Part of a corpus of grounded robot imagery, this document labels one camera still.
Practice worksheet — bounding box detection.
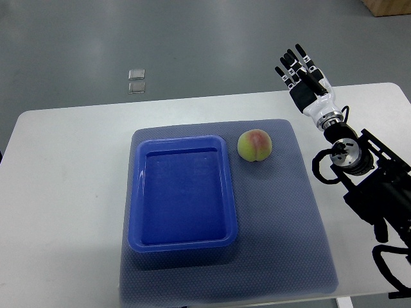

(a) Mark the green and red peach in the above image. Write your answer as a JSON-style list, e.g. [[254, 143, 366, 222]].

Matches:
[[237, 129, 272, 162]]

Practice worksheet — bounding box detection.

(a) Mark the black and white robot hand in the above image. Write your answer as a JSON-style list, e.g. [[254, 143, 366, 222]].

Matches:
[[275, 44, 344, 131]]

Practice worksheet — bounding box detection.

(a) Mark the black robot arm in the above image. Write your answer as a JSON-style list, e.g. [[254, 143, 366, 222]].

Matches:
[[311, 106, 410, 299]]

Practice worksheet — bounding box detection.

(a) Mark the black cable loop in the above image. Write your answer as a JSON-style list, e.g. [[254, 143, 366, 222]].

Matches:
[[312, 149, 342, 185]]

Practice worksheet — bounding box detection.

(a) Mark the upper metal floor plate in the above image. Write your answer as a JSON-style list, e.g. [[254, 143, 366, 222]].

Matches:
[[128, 69, 145, 80]]

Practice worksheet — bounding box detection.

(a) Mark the blue plastic tray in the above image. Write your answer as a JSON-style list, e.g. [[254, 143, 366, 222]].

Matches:
[[128, 135, 238, 253]]

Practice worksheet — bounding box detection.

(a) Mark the blue-grey textured mat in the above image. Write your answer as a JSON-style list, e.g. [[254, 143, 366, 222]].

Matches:
[[119, 119, 338, 307]]

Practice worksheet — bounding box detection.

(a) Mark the brown cardboard box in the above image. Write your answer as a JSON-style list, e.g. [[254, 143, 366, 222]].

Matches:
[[362, 0, 410, 17]]

